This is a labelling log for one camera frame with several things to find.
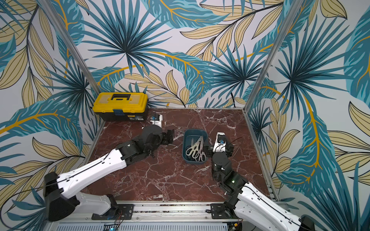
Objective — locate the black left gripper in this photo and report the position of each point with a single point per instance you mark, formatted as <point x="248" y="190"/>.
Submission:
<point x="168" y="137"/>

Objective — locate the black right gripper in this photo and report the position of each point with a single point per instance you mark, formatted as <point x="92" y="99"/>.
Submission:
<point x="209" y="149"/>

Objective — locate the cream green kitchen shears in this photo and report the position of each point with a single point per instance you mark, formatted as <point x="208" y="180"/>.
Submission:
<point x="191" y="150"/>

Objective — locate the pink kitchen shears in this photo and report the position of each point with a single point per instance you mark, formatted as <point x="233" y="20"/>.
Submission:
<point x="199" y="155"/>

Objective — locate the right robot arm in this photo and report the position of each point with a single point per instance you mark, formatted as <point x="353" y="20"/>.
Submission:
<point x="245" y="202"/>

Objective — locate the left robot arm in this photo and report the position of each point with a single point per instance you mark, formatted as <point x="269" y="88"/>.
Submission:
<point x="62" y="192"/>

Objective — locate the teal plastic storage box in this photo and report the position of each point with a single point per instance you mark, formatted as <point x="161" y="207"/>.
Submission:
<point x="190" y="137"/>

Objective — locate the yellow black toolbox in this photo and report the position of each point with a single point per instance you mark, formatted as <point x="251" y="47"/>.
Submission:
<point x="120" y="106"/>

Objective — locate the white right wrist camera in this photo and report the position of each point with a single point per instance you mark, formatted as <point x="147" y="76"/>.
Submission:
<point x="220" y="143"/>

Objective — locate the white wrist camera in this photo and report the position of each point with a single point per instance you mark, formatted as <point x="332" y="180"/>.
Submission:
<point x="157" y="120"/>
<point x="220" y="143"/>

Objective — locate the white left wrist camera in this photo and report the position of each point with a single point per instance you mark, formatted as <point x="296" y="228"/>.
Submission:
<point x="157" y="120"/>

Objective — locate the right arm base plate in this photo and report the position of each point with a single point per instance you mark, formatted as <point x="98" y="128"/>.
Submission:
<point x="222" y="211"/>

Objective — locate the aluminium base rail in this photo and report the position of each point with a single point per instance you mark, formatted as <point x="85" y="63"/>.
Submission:
<point x="156" y="216"/>

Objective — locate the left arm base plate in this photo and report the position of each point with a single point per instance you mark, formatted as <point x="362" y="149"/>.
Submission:
<point x="120" y="211"/>

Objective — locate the right aluminium corner post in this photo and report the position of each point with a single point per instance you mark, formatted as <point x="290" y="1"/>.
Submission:
<point x="293" y="11"/>

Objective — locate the aluminium corner post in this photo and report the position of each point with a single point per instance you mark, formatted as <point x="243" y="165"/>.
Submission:
<point x="70" y="45"/>
<point x="293" y="11"/>

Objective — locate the left aluminium corner post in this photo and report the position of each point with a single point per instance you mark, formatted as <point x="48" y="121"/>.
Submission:
<point x="70" y="45"/>

